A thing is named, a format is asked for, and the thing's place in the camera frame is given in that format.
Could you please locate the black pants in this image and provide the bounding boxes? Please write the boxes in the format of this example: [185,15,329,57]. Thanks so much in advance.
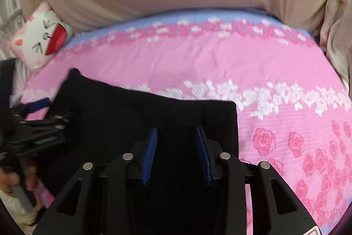
[36,68,239,195]

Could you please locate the person's left hand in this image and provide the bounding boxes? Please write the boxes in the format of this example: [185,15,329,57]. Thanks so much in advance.
[1,167,39,194]

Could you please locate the silvery pink curtain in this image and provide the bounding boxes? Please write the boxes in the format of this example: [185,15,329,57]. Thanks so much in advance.
[0,0,30,107]

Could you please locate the white cat face pillow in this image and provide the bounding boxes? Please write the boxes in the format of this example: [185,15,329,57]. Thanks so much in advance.
[9,1,73,74]

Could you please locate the pink floral bed sheet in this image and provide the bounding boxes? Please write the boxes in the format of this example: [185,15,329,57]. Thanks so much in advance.
[22,10,351,234]

